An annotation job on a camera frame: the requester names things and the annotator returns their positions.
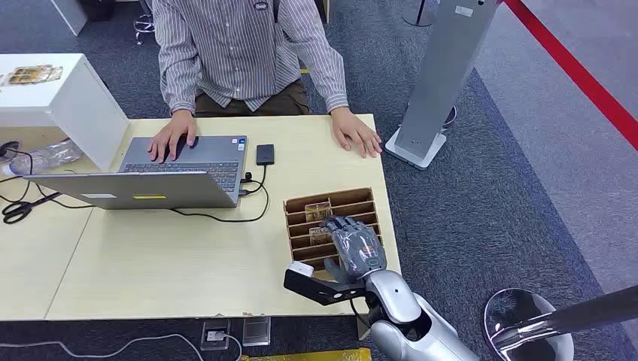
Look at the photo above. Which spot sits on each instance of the black external drive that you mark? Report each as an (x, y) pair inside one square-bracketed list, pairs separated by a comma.
[(265, 154)]

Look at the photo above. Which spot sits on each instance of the clear plastic bottle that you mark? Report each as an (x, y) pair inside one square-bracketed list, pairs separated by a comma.
[(47, 157)]

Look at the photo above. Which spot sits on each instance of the black scissors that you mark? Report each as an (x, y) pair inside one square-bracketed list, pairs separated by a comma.
[(22, 209)]

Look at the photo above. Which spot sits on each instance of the grey laptop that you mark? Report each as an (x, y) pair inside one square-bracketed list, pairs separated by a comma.
[(164, 177)]

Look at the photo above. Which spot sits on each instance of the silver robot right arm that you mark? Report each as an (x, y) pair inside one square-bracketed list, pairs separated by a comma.
[(404, 319)]

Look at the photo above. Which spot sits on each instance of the person's right hand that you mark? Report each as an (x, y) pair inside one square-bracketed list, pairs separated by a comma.
[(172, 135)]

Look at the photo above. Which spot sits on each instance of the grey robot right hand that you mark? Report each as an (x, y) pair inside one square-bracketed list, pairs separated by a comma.
[(358, 248)]

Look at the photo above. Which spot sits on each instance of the white cabinet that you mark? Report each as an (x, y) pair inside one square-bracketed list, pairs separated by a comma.
[(75, 102)]

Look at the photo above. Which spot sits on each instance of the grey standing kiosk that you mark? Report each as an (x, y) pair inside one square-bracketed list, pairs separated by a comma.
[(441, 74)]

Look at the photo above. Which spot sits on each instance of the person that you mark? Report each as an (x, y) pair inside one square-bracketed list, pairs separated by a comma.
[(239, 55)]

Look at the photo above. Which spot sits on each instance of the chrome chair base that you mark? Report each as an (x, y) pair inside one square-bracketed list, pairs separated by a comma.
[(144, 22)]

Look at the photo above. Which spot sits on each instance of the metal floor socket cover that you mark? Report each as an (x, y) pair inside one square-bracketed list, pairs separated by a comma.
[(256, 331)]

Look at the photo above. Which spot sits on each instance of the yellow foil sheet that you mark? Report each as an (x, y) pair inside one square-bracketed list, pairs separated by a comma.
[(314, 356)]

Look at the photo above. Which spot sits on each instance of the cardboard slotted card holder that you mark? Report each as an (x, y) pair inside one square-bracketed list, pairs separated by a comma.
[(299, 234)]

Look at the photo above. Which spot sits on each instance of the white furniture panel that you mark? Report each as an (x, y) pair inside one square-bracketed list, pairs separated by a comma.
[(70, 15)]

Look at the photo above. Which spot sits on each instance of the chrome stanchion with base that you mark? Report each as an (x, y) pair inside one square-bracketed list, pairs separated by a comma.
[(538, 324)]

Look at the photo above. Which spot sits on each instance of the floor power outlet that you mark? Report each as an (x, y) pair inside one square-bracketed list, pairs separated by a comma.
[(216, 335)]

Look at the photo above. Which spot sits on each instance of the black round object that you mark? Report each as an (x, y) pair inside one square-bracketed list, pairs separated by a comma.
[(7, 151)]

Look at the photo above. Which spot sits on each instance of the brown patterned card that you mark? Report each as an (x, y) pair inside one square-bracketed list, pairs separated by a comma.
[(318, 212), (319, 236)]

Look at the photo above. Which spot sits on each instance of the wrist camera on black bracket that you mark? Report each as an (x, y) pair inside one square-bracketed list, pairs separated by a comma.
[(319, 290)]

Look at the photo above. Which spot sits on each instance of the red barrier belt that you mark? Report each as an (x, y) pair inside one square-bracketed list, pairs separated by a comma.
[(578, 72)]

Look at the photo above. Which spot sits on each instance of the dark stanchion base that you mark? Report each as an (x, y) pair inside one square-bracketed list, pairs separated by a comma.
[(421, 15)]

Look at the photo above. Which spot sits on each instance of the person's left hand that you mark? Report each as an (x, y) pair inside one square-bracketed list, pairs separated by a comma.
[(355, 133)]

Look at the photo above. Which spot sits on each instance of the stack of patterned cards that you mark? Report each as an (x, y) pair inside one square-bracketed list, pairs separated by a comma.
[(34, 74)]

